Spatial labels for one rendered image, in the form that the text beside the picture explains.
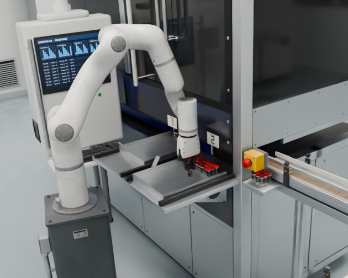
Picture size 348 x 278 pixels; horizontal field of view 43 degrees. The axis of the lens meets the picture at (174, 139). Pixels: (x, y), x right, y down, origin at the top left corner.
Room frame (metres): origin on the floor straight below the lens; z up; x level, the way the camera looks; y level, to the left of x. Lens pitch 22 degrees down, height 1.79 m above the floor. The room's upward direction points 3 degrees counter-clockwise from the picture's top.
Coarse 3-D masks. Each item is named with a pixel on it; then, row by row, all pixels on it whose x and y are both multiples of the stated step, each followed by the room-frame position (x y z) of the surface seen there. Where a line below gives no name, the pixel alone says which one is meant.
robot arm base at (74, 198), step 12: (84, 168) 1.65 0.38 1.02; (60, 180) 1.60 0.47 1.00; (72, 180) 1.59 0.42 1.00; (84, 180) 1.63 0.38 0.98; (60, 192) 1.61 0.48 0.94; (72, 192) 1.59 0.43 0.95; (84, 192) 1.62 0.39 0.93; (60, 204) 1.62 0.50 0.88; (72, 204) 1.59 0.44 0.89; (84, 204) 1.61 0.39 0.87
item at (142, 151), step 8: (152, 136) 2.25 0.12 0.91; (160, 136) 2.28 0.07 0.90; (168, 136) 2.31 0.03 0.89; (128, 144) 2.16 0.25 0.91; (136, 144) 2.19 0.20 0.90; (144, 144) 2.22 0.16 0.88; (152, 144) 2.21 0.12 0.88; (160, 144) 2.21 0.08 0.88; (168, 144) 2.20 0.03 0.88; (176, 144) 2.19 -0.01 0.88; (128, 152) 2.05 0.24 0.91; (136, 152) 2.11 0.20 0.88; (144, 152) 2.11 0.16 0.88; (152, 152) 2.10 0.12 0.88; (160, 152) 2.09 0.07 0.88; (168, 152) 2.09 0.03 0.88; (176, 152) 2.02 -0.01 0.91; (136, 160) 1.98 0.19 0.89; (144, 160) 2.01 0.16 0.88; (152, 160) 1.95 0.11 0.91
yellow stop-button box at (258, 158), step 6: (252, 150) 1.71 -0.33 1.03; (258, 150) 1.71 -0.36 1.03; (246, 156) 1.69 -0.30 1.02; (252, 156) 1.66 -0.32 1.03; (258, 156) 1.65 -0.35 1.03; (264, 156) 1.68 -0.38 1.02; (252, 162) 1.66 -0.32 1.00; (258, 162) 1.65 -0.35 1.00; (264, 162) 1.67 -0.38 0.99; (252, 168) 1.66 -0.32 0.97; (258, 168) 1.65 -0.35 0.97; (264, 168) 1.68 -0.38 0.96
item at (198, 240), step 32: (320, 160) 2.02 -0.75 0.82; (128, 192) 2.69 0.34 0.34; (160, 224) 2.35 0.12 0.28; (192, 224) 2.05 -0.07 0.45; (224, 224) 1.83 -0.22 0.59; (256, 224) 1.78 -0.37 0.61; (288, 224) 1.91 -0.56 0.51; (320, 224) 2.05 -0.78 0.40; (192, 256) 2.07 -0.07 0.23; (224, 256) 1.83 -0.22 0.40; (256, 256) 1.78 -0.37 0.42; (288, 256) 1.91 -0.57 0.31; (320, 256) 2.06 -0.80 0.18
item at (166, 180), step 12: (156, 168) 1.86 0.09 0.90; (168, 168) 1.89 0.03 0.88; (180, 168) 1.89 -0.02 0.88; (144, 180) 1.78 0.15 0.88; (156, 180) 1.78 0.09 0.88; (168, 180) 1.77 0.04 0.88; (180, 180) 1.76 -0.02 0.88; (192, 180) 1.75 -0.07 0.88; (204, 180) 1.69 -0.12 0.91; (156, 192) 1.62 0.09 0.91; (168, 192) 1.66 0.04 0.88; (180, 192) 1.62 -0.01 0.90
